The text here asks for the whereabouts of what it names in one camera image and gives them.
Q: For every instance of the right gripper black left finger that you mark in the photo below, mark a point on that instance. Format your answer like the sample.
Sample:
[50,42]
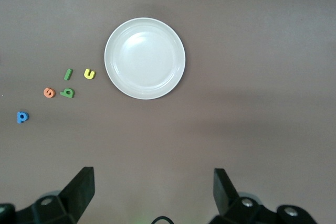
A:
[76,195]

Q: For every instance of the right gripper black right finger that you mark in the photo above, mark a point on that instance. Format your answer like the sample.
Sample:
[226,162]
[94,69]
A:
[228,203]

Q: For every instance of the green foam letter b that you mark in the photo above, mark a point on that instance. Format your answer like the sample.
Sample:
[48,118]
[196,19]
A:
[67,93]

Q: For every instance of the green foam letter l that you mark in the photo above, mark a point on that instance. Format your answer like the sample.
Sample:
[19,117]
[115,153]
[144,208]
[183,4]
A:
[68,74]

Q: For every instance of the yellow foam letter u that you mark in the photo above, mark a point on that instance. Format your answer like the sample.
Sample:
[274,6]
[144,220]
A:
[89,74]

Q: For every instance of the brown table cover sheet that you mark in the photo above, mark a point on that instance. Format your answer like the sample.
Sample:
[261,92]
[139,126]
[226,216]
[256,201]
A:
[236,129]

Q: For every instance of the blue foam letter p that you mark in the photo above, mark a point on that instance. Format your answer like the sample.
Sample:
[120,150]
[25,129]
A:
[22,117]

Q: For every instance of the beige round plate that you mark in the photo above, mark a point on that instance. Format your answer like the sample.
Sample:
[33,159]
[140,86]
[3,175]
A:
[144,58]

